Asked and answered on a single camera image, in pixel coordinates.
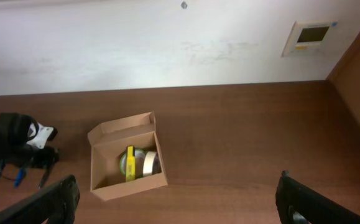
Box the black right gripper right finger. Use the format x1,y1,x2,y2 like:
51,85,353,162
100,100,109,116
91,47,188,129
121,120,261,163
275,170,360,224

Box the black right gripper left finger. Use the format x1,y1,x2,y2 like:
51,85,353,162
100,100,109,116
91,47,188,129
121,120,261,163
0,175,80,224

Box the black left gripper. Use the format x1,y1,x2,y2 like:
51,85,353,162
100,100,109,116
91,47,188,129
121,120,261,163
11,144,60,169

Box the black ballpoint pen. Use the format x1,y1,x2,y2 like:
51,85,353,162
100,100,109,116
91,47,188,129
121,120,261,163
38,166,53,189

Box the blue ballpoint pen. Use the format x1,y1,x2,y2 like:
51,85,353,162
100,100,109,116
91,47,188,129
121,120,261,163
14,167,27,188

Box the brown cardboard box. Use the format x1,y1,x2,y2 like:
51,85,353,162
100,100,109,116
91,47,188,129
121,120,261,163
88,112,168,201

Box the green tape roll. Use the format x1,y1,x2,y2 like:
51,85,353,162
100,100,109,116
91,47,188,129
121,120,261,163
119,148,148,179

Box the beige masking tape roll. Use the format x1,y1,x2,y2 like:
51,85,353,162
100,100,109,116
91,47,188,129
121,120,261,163
142,151,162,177

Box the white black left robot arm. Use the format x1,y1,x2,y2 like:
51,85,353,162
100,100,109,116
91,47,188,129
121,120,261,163
0,113,60,168

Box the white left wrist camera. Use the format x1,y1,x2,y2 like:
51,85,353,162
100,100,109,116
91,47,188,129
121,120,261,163
26,123,58,149

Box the white wall thermostat panel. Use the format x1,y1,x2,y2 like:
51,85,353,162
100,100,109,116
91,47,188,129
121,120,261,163
282,21,338,57

